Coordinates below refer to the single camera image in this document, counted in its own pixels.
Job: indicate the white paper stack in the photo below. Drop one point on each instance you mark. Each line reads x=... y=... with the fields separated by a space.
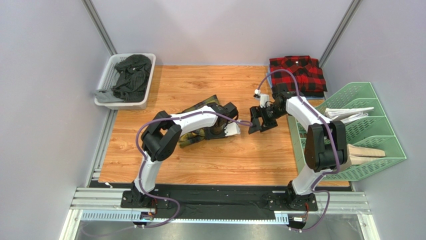
x=347 y=115

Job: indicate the yellow black plaid shirt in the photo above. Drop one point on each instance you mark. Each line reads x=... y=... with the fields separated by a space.
x=198 y=135

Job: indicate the green plastic file organizer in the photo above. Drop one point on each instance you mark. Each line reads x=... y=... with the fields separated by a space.
x=373 y=131

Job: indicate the dark grey shirt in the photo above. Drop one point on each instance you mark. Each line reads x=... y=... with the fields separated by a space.
x=131 y=84

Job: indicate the wooden block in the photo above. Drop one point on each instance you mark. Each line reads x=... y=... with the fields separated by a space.
x=360 y=155

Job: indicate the red black plaid folded shirt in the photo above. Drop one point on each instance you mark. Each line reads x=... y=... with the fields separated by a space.
x=307 y=72

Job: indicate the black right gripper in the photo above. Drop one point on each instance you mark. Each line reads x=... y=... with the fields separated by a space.
x=261 y=116

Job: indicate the left aluminium corner post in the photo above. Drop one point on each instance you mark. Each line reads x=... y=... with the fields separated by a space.
x=96 y=19

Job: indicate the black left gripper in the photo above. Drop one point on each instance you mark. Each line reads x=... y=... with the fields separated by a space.
x=208 y=135

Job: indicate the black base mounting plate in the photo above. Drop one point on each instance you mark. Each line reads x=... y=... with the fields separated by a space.
x=217 y=202

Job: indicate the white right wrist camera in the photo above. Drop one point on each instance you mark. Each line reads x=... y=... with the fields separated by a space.
x=263 y=98

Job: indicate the aluminium frame rail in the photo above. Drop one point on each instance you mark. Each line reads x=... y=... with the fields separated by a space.
x=258 y=159

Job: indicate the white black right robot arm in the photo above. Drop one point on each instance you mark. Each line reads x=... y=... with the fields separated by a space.
x=325 y=145

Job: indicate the aluminium corner post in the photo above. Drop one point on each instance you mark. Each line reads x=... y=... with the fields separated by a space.
x=339 y=31
x=96 y=19

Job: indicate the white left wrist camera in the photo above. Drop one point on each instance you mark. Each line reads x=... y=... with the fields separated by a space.
x=232 y=129

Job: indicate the right aluminium corner post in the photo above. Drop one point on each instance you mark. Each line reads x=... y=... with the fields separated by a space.
x=339 y=31

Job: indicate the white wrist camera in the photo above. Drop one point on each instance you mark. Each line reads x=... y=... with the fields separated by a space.
x=232 y=129
x=263 y=98

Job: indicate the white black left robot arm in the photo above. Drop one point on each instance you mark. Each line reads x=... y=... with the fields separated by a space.
x=157 y=140

